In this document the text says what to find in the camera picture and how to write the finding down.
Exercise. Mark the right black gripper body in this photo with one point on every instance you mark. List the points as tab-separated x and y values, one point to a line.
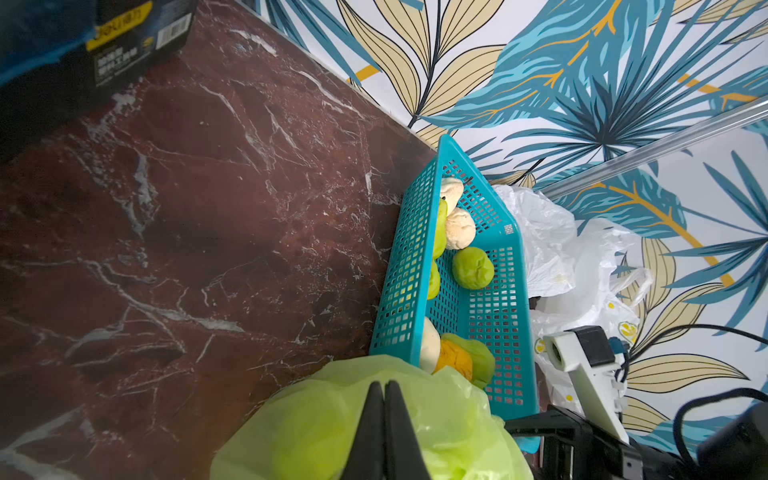
574	448

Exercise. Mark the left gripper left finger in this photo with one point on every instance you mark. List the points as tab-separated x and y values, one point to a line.
366	456

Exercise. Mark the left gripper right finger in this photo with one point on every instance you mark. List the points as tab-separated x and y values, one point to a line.
403	458

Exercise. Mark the green plastic bag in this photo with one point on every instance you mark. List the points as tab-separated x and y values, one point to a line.
306	430

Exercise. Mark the white lemon print bag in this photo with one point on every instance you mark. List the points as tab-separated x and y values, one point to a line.
608	293

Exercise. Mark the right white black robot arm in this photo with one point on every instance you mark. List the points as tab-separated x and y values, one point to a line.
736	451

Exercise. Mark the orange pear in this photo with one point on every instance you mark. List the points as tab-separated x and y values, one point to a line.
454	356

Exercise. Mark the white pear front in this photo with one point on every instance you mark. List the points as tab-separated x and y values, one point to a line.
430	347

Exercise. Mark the green pear front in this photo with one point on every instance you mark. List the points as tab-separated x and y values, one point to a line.
484	363

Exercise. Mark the teal plastic basket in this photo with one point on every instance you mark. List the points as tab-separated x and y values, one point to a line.
479	293

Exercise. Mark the plain white plastic bag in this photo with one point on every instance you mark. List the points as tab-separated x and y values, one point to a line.
546	229

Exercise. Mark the green pear tall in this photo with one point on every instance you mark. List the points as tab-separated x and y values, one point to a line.
440	232

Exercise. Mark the white pear round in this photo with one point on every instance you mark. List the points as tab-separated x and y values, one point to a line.
460	229

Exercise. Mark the white pear back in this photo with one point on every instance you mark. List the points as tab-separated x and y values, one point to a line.
451	191

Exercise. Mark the yellow black toolbox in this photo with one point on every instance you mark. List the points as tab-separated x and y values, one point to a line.
61	58

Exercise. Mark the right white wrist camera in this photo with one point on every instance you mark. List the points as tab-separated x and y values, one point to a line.
586	355

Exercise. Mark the right metal frame pole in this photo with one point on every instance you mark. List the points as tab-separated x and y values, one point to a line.
734	119

